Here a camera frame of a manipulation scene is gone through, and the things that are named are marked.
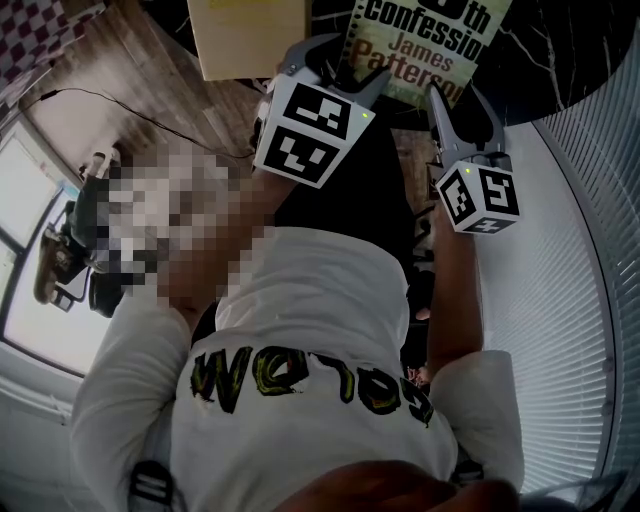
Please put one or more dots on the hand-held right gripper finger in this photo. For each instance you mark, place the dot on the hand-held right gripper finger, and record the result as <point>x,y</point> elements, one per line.
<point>444,130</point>
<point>494,135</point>

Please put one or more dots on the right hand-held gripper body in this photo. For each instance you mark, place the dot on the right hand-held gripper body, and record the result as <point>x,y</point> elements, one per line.
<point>480,200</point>

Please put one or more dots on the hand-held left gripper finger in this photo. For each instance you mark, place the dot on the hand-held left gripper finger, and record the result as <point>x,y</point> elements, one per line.
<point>372,90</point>
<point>300,52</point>

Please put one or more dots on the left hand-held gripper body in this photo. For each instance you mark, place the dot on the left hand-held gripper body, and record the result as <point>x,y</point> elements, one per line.
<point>310,130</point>

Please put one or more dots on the plain beige book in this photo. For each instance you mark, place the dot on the plain beige book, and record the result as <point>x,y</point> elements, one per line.
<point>245,35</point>

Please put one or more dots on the olive book with black lettering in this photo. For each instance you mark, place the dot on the olive book with black lettering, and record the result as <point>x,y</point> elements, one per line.
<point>425,50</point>

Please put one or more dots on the person's left forearm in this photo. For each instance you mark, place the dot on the person's left forearm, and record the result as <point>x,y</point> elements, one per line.
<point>235,240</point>

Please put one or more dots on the person's right forearm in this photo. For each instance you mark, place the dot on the person's right forearm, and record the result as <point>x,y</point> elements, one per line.
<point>452,300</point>

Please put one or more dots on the person's black trousers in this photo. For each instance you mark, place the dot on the person's black trousers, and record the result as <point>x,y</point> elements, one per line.
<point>360,190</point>

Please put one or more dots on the person's white printed t-shirt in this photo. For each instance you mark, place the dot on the person's white printed t-shirt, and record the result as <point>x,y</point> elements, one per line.
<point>300,300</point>

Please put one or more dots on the red white checkered tablecloth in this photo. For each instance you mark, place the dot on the red white checkered tablecloth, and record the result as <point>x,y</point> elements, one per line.
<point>30,30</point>

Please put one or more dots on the person's chin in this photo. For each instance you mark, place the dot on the person's chin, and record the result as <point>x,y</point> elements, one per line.
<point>390,492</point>

